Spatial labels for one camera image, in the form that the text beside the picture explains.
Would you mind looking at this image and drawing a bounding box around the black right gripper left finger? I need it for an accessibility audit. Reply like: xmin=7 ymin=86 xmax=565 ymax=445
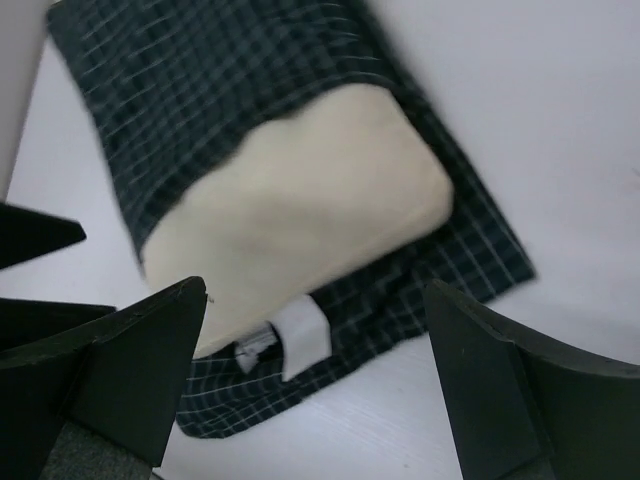
xmin=1 ymin=277 xmax=207 ymax=479

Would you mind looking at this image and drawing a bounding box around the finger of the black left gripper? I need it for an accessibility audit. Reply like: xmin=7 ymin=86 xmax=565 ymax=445
xmin=0 ymin=203 xmax=86 ymax=269
xmin=0 ymin=298 xmax=115 ymax=350

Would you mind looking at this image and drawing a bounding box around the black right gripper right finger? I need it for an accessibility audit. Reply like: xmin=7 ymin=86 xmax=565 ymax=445
xmin=426 ymin=281 xmax=639 ymax=480

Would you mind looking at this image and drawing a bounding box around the dark checked pillowcase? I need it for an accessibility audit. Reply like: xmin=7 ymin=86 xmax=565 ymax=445
xmin=47 ymin=1 xmax=535 ymax=439

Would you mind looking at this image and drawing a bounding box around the cream pillow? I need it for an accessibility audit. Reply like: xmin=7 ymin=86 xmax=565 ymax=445
xmin=142 ymin=84 xmax=454 ymax=357

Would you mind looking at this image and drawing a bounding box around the white pillow label tag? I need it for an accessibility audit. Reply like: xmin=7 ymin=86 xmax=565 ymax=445
xmin=234 ymin=295 xmax=332 ymax=382

